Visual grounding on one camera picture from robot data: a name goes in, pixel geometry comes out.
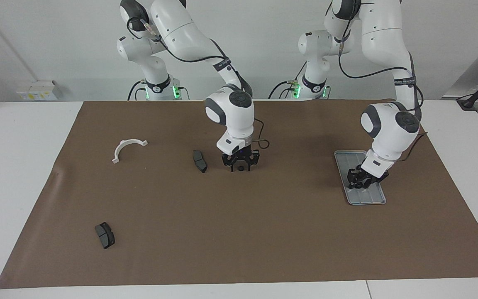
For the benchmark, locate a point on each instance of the long dark brake pad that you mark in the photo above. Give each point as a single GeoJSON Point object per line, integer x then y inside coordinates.
{"type": "Point", "coordinates": [199, 162]}

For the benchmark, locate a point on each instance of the silver metal tray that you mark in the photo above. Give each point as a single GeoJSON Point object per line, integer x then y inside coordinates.
{"type": "Point", "coordinates": [371, 199]}

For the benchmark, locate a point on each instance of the white wall socket box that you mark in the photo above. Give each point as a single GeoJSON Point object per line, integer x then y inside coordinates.
{"type": "Point", "coordinates": [35, 91]}

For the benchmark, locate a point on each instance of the white curved plastic bracket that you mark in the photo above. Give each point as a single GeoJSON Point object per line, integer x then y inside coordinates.
{"type": "Point", "coordinates": [119, 148]}

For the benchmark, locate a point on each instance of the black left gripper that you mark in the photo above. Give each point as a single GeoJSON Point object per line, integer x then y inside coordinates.
{"type": "Point", "coordinates": [376, 179]}

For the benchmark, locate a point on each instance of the short dark brake pad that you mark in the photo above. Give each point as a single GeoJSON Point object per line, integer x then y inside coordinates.
{"type": "Point", "coordinates": [105, 236]}

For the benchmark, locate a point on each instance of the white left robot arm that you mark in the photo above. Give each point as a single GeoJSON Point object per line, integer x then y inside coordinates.
{"type": "Point", "coordinates": [392, 124]}

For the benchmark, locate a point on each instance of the brown table mat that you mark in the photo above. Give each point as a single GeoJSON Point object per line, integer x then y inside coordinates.
{"type": "Point", "coordinates": [222, 228]}

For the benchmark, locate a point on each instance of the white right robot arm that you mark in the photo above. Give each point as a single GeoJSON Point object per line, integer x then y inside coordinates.
{"type": "Point", "coordinates": [230, 112]}

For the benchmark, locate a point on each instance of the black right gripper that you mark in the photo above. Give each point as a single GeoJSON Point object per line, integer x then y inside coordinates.
{"type": "Point", "coordinates": [241, 157]}

